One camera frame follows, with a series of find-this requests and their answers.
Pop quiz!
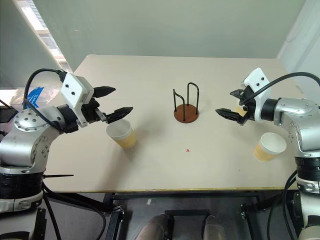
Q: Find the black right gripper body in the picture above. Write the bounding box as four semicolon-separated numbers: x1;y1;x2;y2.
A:
240;85;257;121

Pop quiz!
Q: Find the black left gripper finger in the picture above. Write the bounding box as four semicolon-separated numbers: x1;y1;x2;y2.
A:
93;85;117;99
104;106;134;125

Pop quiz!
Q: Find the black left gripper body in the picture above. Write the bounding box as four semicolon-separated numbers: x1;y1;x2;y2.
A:
81;96;109;125

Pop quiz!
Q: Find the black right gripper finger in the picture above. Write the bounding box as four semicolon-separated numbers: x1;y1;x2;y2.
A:
229;89;247;105
215;107;249;126

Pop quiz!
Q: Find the white and tan paper cup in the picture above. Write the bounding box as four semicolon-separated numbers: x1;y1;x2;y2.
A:
105;119;137;149
253;132;288;163

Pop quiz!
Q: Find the clear bag with blue print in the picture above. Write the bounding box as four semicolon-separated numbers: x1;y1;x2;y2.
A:
11;84;63;111

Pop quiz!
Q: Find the window with blinds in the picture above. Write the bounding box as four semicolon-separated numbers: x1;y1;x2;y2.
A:
18;0;76;74

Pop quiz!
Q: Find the black flat object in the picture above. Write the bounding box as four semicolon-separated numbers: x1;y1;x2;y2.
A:
0;99;16;124

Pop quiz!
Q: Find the dark rounded metallic shape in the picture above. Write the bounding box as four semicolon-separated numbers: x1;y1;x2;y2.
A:
136;214;174;240
202;215;227;240

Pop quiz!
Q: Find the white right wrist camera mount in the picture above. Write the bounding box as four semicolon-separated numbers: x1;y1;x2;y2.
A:
240;67;272;123

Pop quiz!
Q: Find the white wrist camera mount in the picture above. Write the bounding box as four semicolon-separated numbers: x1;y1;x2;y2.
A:
60;72;96;127
240;67;272;123

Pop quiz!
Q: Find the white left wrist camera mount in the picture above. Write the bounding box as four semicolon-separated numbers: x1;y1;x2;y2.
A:
60;72;96;127

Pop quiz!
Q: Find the black wire cup rack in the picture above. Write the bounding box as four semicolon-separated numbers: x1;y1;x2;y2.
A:
172;82;201;124

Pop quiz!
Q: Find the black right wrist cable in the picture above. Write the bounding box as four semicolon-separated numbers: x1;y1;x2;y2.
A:
238;72;320;106

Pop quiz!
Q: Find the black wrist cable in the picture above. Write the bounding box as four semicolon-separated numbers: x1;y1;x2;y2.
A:
22;68;68;132
238;72;320;106

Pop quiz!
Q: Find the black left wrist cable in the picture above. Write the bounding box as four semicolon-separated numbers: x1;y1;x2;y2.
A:
22;68;68;132

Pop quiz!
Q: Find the black cable tie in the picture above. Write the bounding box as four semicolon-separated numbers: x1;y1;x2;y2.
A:
41;173;75;180

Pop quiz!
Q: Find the black robot body cable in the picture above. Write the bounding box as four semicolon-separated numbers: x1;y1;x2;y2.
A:
266;169;299;240
41;184;107;240

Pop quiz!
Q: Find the black metal table frame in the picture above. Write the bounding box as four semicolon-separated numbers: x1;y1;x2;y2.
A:
102;189;295;240

